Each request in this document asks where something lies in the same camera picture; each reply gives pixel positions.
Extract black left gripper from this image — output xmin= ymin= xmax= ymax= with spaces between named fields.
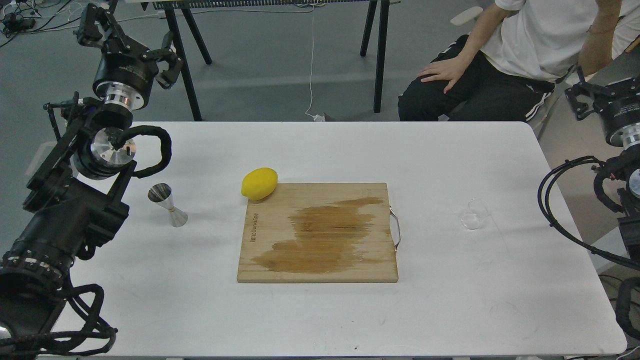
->
xmin=73 ymin=2 xmax=184 ymax=110

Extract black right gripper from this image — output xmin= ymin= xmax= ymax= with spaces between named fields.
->
xmin=564 ymin=66 xmax=640 ymax=148

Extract steel jigger measuring cup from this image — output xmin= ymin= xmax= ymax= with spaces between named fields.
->
xmin=147 ymin=183 xmax=188 ymax=228

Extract clear glass cup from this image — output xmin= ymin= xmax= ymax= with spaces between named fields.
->
xmin=460 ymin=197 xmax=491 ymax=230

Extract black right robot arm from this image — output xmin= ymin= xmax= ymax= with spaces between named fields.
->
xmin=537 ymin=68 xmax=639 ymax=340

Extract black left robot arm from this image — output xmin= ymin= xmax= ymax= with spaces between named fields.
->
xmin=1 ymin=0 xmax=184 ymax=360

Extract black trestle table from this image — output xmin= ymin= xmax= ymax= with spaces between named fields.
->
xmin=117 ymin=0 xmax=393 ymax=122

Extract seated person white shirt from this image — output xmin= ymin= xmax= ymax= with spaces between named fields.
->
xmin=397 ymin=0 xmax=639 ymax=122

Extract white chair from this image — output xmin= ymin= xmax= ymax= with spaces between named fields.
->
xmin=450 ymin=6 xmax=484 ymax=27

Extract yellow lemon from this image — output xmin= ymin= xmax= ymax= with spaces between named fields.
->
xmin=240 ymin=167 xmax=278 ymax=201

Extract wooden cutting board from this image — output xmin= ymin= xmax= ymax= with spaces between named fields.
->
xmin=237 ymin=182 xmax=399 ymax=284

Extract black cable bundle on floor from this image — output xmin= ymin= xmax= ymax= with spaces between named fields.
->
xmin=0 ymin=0 xmax=76 ymax=48

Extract white cable on floor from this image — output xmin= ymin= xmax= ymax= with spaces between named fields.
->
xmin=304 ymin=4 xmax=326 ymax=122

